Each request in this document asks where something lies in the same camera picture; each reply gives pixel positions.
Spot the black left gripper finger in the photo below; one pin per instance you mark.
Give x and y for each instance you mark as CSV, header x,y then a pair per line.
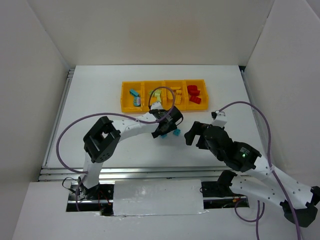
x,y
172,128
157,133

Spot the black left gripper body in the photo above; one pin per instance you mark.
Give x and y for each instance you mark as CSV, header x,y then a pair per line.
x,y
161,130

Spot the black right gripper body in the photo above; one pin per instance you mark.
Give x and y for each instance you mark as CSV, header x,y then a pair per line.
x,y
200,135

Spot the red curved lego brick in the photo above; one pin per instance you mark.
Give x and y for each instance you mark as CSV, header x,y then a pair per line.
x,y
195,99

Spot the light green rectangular lego brick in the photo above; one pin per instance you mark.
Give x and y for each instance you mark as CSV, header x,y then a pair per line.
x,y
157,93

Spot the red rectangular lego brick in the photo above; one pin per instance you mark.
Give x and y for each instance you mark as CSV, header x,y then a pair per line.
x,y
194,92

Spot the teal oval lego brick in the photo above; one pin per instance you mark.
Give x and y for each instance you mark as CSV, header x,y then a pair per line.
x,y
137,101

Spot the red oval lego brick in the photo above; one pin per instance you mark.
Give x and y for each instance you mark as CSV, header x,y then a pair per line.
x,y
192,87

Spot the long teal lego brick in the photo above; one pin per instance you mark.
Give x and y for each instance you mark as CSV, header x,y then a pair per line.
x,y
134,93

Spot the yellow oval lego brick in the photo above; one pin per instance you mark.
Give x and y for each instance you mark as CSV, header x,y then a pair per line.
x,y
170,95

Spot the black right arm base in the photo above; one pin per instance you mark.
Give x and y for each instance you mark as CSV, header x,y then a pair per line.
x,y
218,195

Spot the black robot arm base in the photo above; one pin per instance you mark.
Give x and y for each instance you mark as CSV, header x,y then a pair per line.
x,y
100,199

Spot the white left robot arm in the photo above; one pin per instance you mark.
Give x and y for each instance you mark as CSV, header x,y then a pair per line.
x,y
102,139

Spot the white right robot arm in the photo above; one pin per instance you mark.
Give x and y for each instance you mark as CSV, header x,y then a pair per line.
x,y
250,174

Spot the yellow four-compartment bin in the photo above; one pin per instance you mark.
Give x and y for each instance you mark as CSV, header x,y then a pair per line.
x,y
144,87

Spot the white foil covered panel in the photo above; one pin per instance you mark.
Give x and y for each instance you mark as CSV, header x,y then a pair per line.
x,y
157,198

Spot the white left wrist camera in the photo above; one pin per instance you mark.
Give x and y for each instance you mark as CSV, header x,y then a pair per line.
x,y
156,106

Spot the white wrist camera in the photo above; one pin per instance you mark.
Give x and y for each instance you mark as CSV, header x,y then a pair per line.
x,y
219,119
156,106

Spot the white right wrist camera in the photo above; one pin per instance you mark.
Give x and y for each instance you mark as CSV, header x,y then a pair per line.
x,y
219,119

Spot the aluminium table edge rail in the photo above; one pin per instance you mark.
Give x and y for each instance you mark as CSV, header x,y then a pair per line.
x,y
112,174

